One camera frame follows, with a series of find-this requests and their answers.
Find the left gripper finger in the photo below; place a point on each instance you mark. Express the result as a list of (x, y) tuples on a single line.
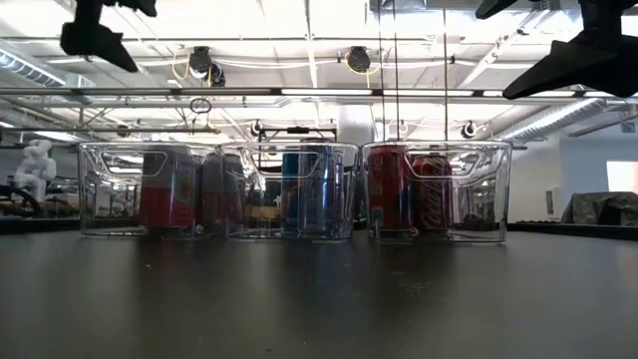
[(95, 42), (139, 6)]

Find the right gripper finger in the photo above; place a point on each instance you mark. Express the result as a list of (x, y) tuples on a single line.
[(491, 6), (598, 60)]

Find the red Coca-Cola can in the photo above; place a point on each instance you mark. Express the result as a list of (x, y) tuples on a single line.
[(389, 199)]

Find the dark ceiling vent fixture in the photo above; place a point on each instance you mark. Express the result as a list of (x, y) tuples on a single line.
[(545, 4)]

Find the thin horizontal overhead bar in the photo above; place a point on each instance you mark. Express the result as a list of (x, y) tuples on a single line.
[(99, 130)]

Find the small black ceiling reel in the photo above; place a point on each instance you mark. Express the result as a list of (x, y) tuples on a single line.
[(122, 130)]

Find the bright white window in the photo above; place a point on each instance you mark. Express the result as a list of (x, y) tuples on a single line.
[(622, 175)]

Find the grey-green tarp bundle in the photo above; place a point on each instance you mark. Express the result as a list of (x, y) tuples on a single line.
[(600, 208)]

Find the clear plastic bin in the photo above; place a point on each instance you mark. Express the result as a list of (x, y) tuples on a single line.
[(99, 209), (483, 214), (259, 219)]

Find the silver ventilation duct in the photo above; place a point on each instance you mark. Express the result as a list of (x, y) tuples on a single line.
[(30, 70), (548, 119)]

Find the white wall box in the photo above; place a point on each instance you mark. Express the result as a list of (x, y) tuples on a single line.
[(552, 202)]

